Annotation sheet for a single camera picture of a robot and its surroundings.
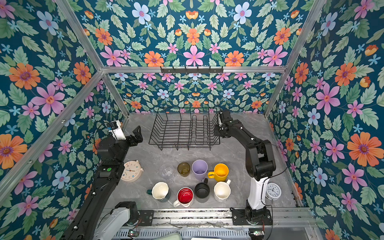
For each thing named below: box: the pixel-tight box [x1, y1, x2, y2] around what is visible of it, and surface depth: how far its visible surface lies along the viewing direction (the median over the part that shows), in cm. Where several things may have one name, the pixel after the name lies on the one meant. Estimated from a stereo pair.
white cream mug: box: [214, 179, 231, 200], surface depth 77 cm
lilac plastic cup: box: [191, 159, 209, 180], surface depth 82 cm
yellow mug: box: [208, 163, 229, 182], surface depth 84 cm
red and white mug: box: [173, 187, 194, 208], surface depth 76 cm
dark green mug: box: [146, 181, 170, 201], surface depth 76 cm
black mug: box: [194, 178, 210, 199], surface depth 83 cm
